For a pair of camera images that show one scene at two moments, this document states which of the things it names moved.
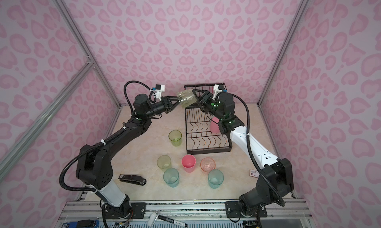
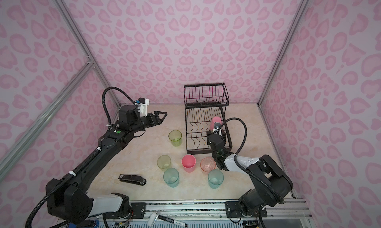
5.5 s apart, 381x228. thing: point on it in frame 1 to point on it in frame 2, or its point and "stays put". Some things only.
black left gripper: x=167 y=105 to x=158 y=121
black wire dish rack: x=200 y=138 stays put
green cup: x=175 y=136 stays put
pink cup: x=214 y=127 stays put
